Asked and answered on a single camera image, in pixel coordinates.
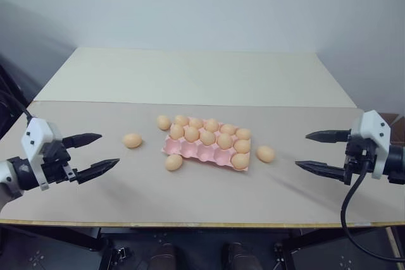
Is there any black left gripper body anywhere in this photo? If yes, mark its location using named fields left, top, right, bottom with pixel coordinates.
left=40, top=138, right=79, bottom=186

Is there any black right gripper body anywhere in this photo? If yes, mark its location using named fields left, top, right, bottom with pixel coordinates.
left=342, top=133, right=378, bottom=186

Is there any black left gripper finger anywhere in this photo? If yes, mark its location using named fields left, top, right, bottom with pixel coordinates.
left=61, top=132, right=103, bottom=149
left=75, top=157, right=121, bottom=185

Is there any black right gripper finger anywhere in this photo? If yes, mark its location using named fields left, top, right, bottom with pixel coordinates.
left=304, top=129, right=352, bottom=144
left=294, top=160, right=347, bottom=183

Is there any pink egg tray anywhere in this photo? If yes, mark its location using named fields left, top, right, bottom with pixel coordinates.
left=161, top=118, right=252, bottom=174

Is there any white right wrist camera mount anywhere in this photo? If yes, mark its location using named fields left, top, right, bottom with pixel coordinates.
left=350, top=109, right=392, bottom=180

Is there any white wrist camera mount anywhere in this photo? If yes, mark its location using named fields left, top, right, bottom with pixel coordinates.
left=350, top=109, right=392, bottom=180
left=21, top=117, right=64, bottom=192

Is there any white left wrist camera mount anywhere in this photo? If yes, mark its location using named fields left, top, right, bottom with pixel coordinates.
left=21, top=117, right=64, bottom=192

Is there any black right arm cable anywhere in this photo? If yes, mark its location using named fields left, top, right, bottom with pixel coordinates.
left=340, top=158, right=405, bottom=264

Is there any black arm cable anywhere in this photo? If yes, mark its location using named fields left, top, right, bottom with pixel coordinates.
left=340, top=158, right=405, bottom=264
left=0, top=89, right=33, bottom=120

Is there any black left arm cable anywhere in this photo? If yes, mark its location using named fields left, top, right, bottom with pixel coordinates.
left=0, top=89, right=33, bottom=120

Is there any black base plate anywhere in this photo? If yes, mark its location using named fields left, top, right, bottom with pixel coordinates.
left=283, top=228, right=398, bottom=270
left=0, top=238, right=110, bottom=270

